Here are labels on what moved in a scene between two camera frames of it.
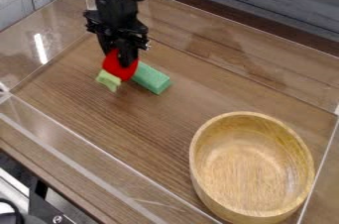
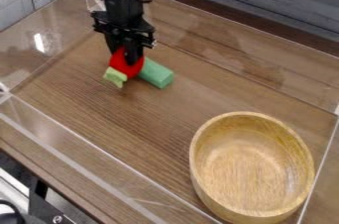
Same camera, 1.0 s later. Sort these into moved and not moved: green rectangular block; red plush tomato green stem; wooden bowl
Moved: green rectangular block; red plush tomato green stem
Not moved: wooden bowl
